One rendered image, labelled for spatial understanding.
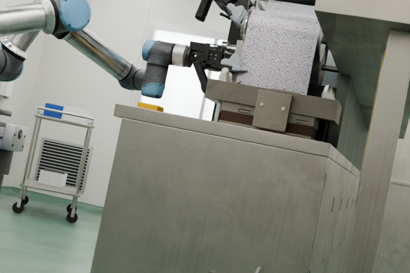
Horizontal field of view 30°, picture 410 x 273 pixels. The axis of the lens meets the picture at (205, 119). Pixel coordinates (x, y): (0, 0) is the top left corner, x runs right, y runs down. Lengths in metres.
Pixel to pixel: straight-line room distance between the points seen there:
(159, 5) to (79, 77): 1.22
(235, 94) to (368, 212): 0.77
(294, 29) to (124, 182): 0.74
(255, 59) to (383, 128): 0.92
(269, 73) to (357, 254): 0.97
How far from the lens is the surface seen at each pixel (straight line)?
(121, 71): 2.63
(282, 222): 2.21
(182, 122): 2.27
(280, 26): 2.53
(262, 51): 2.52
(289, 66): 2.50
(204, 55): 2.52
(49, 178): 7.41
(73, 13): 2.35
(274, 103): 2.27
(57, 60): 8.93
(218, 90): 2.32
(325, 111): 2.27
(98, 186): 8.59
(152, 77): 2.55
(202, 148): 2.25
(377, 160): 1.68
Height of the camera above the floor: 0.78
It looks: 3 degrees up
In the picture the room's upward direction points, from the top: 11 degrees clockwise
